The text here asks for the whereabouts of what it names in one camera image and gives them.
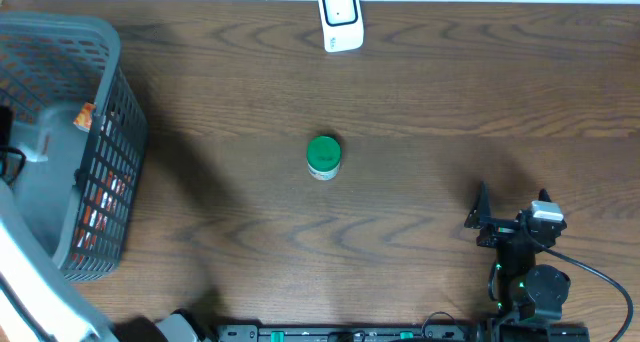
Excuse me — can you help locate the green lid jar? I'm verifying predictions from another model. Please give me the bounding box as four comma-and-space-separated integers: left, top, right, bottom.
306, 136, 342, 181

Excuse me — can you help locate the small orange box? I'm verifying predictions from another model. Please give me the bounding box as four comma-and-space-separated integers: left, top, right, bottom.
73, 102, 96, 132

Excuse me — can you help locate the long orange sachet pack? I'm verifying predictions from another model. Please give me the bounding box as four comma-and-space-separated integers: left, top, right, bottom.
71, 116, 135, 269

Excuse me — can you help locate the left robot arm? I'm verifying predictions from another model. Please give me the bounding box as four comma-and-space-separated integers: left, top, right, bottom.
1, 178, 210, 342

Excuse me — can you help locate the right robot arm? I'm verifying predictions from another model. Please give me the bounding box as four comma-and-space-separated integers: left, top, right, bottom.
464, 183, 571, 341

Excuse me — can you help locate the white barcode scanner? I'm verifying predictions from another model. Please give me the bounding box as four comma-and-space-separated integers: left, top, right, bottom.
318, 0, 364, 53

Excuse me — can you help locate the grey plastic basket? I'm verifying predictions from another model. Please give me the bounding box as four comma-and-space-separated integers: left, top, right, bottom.
1, 12, 149, 282

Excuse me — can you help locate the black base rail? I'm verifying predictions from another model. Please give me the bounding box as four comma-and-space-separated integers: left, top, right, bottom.
214, 323, 591, 342

